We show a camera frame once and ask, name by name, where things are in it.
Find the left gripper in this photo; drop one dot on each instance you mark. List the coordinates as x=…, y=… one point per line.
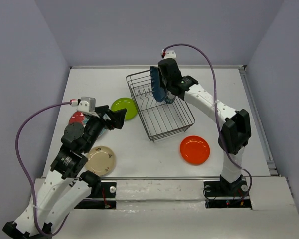
x=118, y=118

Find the dark blue shell plate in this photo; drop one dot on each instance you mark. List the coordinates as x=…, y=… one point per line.
x=159, y=91

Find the green rimmed white plate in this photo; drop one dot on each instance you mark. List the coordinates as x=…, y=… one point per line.
x=169, y=98

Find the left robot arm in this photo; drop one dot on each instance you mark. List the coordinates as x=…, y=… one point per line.
x=66, y=184

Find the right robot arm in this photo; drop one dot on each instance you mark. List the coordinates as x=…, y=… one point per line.
x=233, y=125

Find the lime green plate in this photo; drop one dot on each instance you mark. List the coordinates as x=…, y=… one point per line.
x=125, y=103

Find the red and teal plate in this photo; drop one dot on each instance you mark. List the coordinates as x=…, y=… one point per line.
x=79, y=117

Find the beige floral plate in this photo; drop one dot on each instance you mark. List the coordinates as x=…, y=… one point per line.
x=101, y=161

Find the orange plate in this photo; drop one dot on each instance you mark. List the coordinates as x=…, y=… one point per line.
x=194, y=150

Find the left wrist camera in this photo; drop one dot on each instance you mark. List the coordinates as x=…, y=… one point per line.
x=87, y=106

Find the wire dish rack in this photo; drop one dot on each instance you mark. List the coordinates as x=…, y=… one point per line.
x=159, y=119

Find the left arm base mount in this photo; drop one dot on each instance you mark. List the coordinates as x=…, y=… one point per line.
x=102, y=198

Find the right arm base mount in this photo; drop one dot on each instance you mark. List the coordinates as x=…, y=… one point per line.
x=217, y=198

